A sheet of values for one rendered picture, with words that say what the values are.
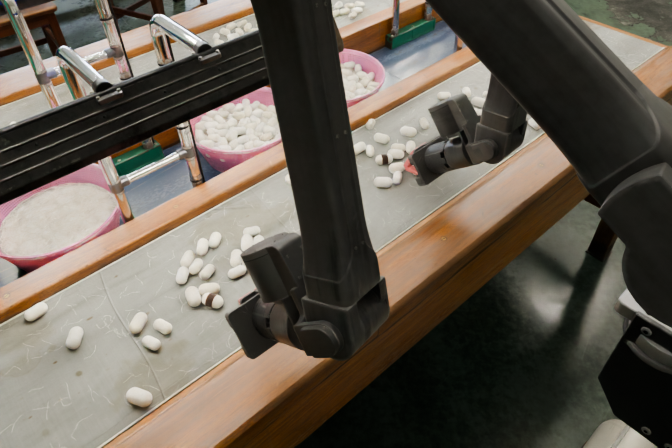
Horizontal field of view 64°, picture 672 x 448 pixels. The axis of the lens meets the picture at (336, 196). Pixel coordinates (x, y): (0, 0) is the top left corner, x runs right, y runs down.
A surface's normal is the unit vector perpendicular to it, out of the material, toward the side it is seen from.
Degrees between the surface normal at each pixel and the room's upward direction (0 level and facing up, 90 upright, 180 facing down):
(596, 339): 0
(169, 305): 0
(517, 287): 0
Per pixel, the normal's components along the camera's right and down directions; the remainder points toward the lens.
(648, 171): -0.51, -0.86
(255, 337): 0.48, -0.10
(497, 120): -0.64, 0.46
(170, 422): -0.03, -0.73
